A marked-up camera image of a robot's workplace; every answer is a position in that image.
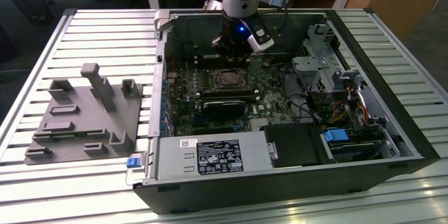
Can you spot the silver CPU chip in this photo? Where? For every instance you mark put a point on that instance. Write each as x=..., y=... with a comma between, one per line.
x=230, y=79

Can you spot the CPU socket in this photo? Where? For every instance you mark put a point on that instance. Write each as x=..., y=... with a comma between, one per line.
x=231, y=89

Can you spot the green motherboard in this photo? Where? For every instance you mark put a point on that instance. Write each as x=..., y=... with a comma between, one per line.
x=273, y=98

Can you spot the graphics card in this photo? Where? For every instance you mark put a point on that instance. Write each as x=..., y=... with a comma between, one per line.
x=225, y=108

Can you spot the metal drive cage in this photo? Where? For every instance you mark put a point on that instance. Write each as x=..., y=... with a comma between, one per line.
x=306, y=75

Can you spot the silver chipset heatsink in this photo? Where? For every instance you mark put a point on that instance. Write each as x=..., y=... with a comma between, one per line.
x=261, y=125

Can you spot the blue disk carrier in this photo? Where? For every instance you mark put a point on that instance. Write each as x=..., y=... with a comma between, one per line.
x=337, y=135

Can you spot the silver power supply unit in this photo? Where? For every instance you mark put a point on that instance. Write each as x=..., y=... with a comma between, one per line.
x=175, y=161

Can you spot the grey parts rack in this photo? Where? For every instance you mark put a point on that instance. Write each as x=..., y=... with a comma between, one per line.
x=87, y=119

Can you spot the blue case latch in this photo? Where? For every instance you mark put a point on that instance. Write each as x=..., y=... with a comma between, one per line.
x=133, y=162

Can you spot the wooden cabinet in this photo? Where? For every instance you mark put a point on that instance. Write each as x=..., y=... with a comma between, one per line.
x=410, y=3

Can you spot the black PC case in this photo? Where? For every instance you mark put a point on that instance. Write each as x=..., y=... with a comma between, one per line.
x=245, y=197

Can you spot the black bin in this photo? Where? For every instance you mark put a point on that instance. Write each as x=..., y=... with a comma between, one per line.
x=34, y=9

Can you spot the green RAM stick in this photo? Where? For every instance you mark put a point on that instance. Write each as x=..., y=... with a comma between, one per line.
x=63, y=136

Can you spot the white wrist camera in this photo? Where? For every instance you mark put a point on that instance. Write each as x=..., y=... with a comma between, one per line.
x=261, y=41

